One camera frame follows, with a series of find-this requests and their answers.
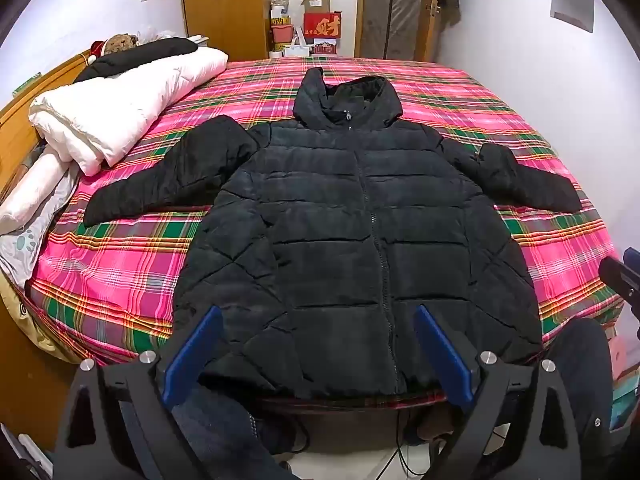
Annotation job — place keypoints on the white duvet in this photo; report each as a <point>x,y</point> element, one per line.
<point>125,100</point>

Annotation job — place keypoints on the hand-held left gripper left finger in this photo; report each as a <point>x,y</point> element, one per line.
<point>192,355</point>

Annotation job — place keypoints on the grey wall panel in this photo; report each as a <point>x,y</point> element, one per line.
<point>572,5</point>

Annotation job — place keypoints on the black puffer jacket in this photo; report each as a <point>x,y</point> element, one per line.
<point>350,210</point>

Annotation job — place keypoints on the wooden framed grey door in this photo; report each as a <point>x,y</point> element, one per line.
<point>395,10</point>

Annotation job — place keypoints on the red gift box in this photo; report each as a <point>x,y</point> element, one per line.
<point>322,26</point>

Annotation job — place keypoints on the pink plaid bed sheet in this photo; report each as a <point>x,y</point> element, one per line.
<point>125,270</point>

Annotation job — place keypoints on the white paper bag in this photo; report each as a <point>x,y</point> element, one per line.
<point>297,49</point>

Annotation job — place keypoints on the wooden wardrobe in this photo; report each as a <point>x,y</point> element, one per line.
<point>225,5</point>

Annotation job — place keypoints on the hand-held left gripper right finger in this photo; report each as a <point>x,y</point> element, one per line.
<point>445,355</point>

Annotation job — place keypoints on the brown teddy bear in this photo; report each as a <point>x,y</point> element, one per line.
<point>120,43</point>

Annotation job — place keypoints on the pink rolled pillow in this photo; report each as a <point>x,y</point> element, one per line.
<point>35,185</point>

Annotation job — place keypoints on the black cloth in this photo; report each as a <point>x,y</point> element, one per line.
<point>145,55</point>

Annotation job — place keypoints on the cardboard box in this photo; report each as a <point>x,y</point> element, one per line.
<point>316,2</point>

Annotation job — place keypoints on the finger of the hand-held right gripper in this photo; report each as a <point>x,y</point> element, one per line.
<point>617,275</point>

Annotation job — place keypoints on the wooden bed frame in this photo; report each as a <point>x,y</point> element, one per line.
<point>30,100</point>

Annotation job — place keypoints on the pink box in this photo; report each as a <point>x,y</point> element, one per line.
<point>281,35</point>

